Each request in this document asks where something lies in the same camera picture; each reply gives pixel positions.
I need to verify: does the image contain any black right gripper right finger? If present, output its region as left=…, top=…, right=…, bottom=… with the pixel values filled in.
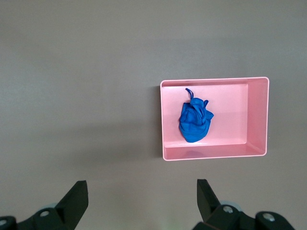
left=191, top=178, right=296, bottom=230

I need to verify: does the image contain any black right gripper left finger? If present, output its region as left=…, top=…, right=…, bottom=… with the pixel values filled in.
left=0, top=180, right=89, bottom=230

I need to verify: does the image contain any blue glove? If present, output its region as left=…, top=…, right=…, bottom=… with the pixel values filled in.
left=178, top=88, right=215, bottom=144

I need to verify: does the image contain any pink plastic bin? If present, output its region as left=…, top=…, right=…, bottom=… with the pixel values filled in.
left=160, top=76, right=270, bottom=161

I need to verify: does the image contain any brown table cover sheet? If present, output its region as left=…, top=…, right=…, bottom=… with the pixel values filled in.
left=0, top=0, right=307, bottom=230

